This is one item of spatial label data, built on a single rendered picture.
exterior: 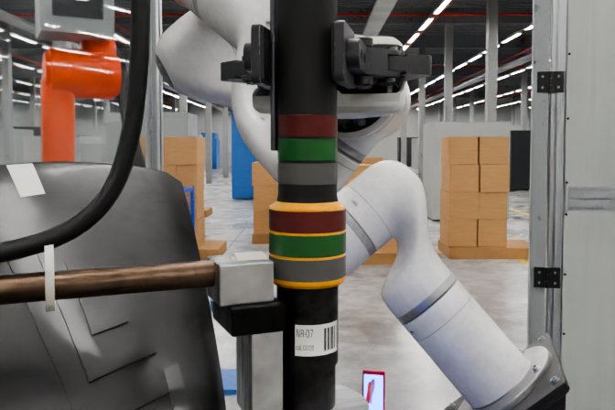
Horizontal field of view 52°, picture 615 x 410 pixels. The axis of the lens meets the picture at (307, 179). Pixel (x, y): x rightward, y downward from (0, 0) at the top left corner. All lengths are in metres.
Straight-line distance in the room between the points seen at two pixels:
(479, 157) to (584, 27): 6.43
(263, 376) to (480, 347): 0.73
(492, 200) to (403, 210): 7.62
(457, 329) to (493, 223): 7.66
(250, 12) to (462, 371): 0.66
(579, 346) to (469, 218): 6.40
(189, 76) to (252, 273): 0.64
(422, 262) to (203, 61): 0.46
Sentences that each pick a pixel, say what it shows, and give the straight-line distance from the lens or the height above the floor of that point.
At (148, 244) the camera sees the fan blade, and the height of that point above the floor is 1.38.
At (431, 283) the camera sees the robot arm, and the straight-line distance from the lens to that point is 1.04.
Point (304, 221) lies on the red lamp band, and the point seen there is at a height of 1.40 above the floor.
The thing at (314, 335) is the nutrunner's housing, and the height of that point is 1.34.
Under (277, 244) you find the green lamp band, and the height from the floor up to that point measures 1.39.
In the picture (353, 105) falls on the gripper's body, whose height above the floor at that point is 1.47.
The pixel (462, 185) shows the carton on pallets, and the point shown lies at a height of 0.95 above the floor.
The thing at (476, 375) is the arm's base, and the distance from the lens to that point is 1.07.
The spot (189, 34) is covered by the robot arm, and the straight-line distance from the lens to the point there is 0.96.
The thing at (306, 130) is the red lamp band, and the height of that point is 1.45.
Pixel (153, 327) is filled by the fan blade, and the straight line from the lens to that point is 0.39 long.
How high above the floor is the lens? 1.44
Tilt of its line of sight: 3 degrees down
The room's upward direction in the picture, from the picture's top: straight up
